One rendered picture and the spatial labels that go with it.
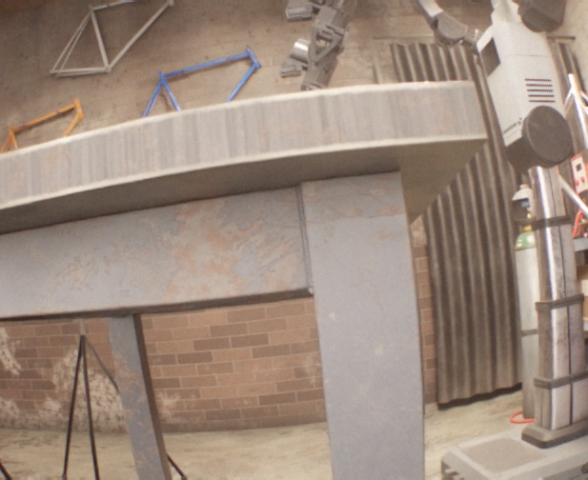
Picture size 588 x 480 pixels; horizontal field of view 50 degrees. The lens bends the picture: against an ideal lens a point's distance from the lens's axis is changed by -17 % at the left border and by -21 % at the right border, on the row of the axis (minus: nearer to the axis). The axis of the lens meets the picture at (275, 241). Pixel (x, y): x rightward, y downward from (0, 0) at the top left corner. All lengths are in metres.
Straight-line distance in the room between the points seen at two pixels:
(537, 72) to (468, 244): 2.36
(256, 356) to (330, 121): 3.88
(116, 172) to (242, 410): 3.93
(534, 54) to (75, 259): 1.39
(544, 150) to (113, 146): 1.34
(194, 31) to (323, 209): 4.16
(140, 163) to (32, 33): 4.71
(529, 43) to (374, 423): 1.36
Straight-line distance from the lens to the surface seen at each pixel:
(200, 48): 4.65
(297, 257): 0.59
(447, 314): 3.95
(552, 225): 1.75
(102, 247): 0.62
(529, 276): 3.20
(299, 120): 0.49
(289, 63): 1.95
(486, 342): 3.98
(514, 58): 1.76
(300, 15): 1.52
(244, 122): 0.49
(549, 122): 1.75
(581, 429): 1.79
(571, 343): 1.77
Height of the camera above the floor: 0.74
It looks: 5 degrees up
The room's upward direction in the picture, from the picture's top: 7 degrees counter-clockwise
